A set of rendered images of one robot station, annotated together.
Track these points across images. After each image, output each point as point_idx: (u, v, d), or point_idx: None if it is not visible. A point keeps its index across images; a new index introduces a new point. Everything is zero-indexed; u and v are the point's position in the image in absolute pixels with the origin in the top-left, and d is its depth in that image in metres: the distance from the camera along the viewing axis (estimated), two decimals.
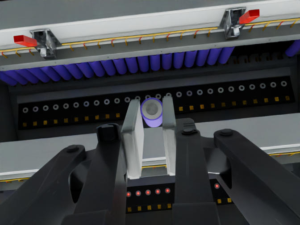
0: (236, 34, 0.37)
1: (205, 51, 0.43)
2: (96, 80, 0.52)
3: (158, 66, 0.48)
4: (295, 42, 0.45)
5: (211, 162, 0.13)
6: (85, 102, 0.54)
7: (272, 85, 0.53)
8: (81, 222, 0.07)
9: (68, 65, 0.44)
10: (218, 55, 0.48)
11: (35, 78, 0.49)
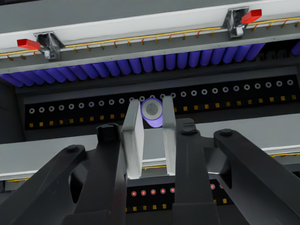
0: (239, 34, 0.36)
1: (208, 51, 0.43)
2: (100, 80, 0.52)
3: (162, 66, 0.48)
4: None
5: (211, 162, 0.13)
6: (90, 102, 0.54)
7: (278, 84, 0.52)
8: (81, 222, 0.07)
9: (72, 66, 0.44)
10: (223, 55, 0.48)
11: (40, 79, 0.49)
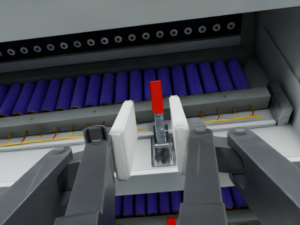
0: None
1: None
2: (131, 69, 0.41)
3: (49, 86, 0.40)
4: None
5: (225, 162, 0.13)
6: (147, 38, 0.40)
7: None
8: (74, 223, 0.07)
9: (149, 97, 0.36)
10: None
11: (201, 71, 0.39)
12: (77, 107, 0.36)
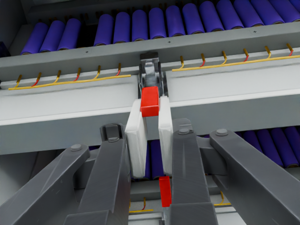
0: (149, 64, 0.23)
1: (178, 31, 0.28)
2: None
3: (240, 4, 0.31)
4: (41, 44, 0.31)
5: (207, 163, 0.13)
6: None
7: None
8: (84, 222, 0.07)
9: None
10: (147, 22, 0.32)
11: None
12: None
